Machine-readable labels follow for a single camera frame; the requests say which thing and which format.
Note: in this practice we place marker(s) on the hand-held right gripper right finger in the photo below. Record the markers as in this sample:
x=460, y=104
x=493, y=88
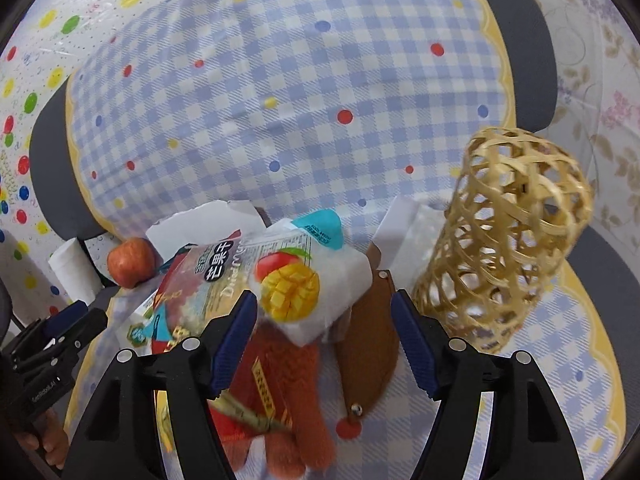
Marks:
x=415, y=345

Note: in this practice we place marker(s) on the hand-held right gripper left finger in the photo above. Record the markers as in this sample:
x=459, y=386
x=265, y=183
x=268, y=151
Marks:
x=232, y=345

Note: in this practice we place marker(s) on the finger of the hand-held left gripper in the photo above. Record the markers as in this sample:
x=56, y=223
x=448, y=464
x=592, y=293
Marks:
x=65, y=317
x=85, y=330

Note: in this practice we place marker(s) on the brown leather piece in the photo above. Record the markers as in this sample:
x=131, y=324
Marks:
x=365, y=350

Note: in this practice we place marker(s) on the dried mango snack packet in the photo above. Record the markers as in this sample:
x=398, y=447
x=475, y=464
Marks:
x=300, y=280

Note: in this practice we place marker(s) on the white paper piece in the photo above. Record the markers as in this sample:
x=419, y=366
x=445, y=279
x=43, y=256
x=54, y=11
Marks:
x=405, y=240

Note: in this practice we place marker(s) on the woven bamboo basket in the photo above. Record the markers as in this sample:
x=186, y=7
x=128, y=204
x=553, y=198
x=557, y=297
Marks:
x=500, y=240

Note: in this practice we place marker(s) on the person's left hand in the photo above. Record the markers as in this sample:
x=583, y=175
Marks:
x=52, y=440

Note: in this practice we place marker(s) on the white paper cup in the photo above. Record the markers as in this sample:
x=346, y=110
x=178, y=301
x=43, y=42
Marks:
x=72, y=272

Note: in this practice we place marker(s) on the red snack packet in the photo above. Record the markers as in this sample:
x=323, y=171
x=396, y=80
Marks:
x=245, y=400

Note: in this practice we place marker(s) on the red apple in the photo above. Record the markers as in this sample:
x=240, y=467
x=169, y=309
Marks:
x=130, y=262

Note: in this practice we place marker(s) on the orange knitted fabric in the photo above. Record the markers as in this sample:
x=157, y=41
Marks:
x=310, y=410

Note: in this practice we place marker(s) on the blue checked dotted tablecloth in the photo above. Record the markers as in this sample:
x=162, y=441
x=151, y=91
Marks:
x=300, y=110

